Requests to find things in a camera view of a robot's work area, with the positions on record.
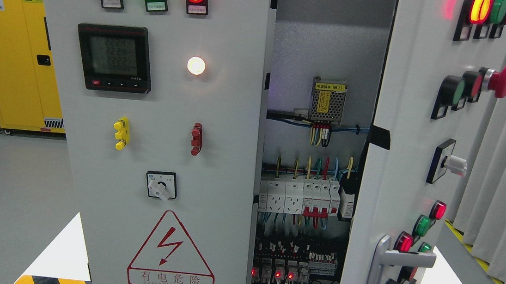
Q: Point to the black white surge protector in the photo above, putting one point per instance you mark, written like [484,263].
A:
[349,184]

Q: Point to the red electric hazard sticker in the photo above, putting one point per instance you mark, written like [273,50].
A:
[169,256]

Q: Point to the relay terminal row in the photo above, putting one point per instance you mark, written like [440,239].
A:
[294,260]

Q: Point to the white socket breaker row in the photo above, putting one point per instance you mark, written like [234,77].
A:
[316,198]

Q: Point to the perforated metal power supply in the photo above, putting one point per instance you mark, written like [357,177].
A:
[327,100]

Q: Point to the white indicator light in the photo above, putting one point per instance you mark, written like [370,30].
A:
[196,65]

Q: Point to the silver door handle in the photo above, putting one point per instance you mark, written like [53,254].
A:
[384,255]

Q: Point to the red terminal posts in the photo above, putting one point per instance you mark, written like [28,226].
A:
[197,137]

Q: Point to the black white rotary switch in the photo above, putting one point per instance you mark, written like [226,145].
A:
[161,185]

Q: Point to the grey cabinet door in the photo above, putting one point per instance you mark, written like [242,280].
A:
[215,189]
[429,120]

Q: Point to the yellow terminal posts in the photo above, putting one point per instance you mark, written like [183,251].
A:
[122,133]

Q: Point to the black digital power meter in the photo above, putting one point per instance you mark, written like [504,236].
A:
[115,58]

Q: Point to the yellow safety cabinet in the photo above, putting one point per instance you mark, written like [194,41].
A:
[29,99]

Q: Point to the red emergency stop button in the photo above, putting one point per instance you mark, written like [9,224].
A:
[494,80]

